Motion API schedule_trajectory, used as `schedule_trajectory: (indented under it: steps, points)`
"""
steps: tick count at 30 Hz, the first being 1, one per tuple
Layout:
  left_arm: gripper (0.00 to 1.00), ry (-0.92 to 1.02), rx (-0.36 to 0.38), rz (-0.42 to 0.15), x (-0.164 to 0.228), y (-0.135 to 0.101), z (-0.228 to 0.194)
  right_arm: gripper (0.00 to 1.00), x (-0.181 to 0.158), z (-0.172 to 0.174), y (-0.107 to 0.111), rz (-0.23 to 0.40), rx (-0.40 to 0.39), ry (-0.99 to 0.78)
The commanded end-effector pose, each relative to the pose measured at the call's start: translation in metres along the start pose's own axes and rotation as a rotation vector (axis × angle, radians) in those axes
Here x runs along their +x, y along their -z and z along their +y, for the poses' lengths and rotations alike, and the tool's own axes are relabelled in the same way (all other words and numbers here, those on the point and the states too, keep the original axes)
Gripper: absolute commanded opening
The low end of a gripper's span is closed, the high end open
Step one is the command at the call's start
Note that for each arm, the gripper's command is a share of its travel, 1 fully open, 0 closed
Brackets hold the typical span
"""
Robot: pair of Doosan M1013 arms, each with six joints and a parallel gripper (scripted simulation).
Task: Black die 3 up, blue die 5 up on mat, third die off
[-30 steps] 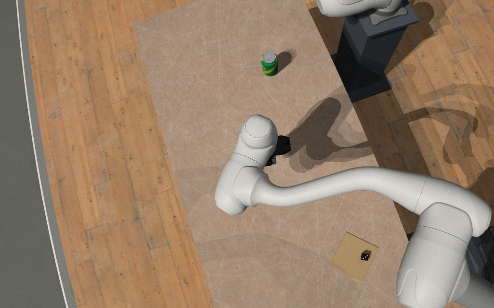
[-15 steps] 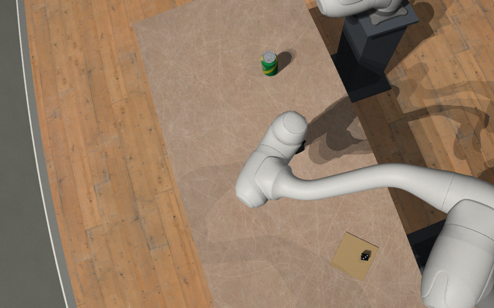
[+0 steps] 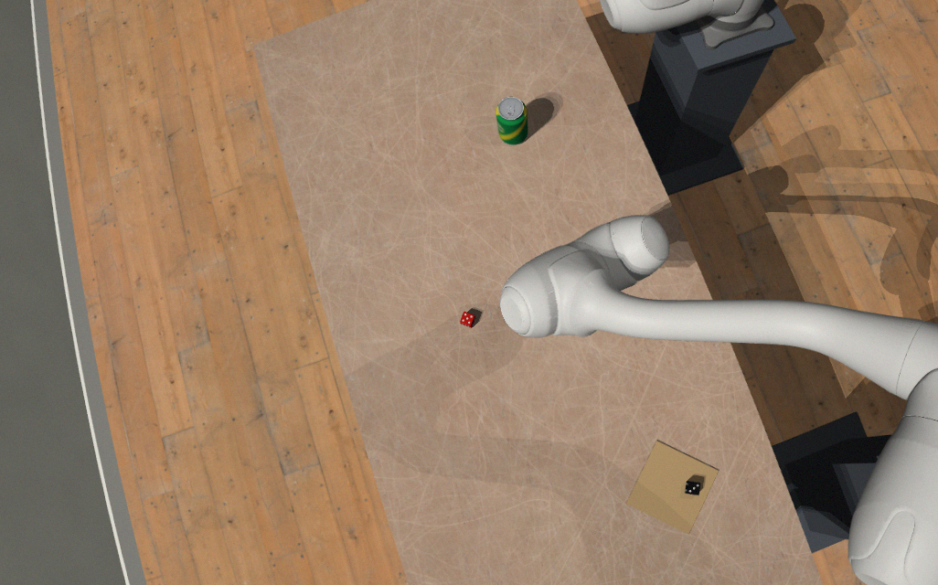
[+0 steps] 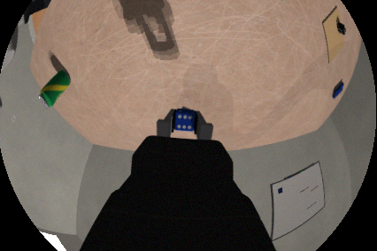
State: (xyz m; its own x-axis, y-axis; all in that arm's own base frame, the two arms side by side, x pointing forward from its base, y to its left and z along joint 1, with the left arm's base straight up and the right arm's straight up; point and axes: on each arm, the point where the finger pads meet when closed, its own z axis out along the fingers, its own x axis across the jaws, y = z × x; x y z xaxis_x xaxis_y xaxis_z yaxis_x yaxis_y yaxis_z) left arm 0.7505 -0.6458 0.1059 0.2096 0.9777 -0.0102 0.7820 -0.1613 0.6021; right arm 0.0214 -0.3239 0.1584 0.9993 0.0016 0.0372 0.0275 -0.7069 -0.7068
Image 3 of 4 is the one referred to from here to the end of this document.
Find green soda can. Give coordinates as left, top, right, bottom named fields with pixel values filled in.
left=496, top=97, right=528, bottom=145

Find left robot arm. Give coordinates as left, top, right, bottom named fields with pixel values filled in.
left=500, top=215, right=938, bottom=585

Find tan square mat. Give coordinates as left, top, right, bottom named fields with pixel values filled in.
left=626, top=441, right=719, bottom=534

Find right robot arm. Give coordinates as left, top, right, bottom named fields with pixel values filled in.
left=600, top=0, right=773, bottom=49

